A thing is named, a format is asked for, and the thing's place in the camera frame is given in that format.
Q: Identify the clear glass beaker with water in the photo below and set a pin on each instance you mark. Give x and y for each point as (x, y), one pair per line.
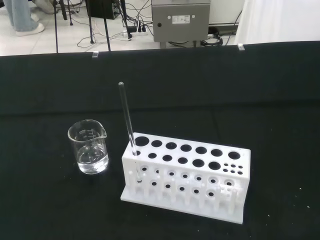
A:
(88, 150)

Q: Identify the white curtain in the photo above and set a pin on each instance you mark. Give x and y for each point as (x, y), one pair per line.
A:
(277, 21)

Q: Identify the black box on floor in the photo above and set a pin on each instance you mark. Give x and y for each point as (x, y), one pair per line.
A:
(105, 8)

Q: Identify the clear plastic clip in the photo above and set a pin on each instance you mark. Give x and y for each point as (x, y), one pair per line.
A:
(95, 54)
(240, 47)

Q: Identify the grey metal cabinet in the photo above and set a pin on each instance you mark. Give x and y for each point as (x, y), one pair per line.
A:
(180, 20)

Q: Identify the black tripod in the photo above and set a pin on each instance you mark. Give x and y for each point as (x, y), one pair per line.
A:
(75, 20)

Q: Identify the person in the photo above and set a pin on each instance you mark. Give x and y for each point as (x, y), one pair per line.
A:
(22, 20)

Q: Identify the white power strip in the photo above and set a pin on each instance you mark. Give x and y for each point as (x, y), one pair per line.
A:
(135, 32)

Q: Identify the white test tube rack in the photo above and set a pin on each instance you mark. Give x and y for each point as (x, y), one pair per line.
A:
(190, 172)

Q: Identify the black bench cloth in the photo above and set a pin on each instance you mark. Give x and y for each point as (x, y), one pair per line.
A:
(50, 100)

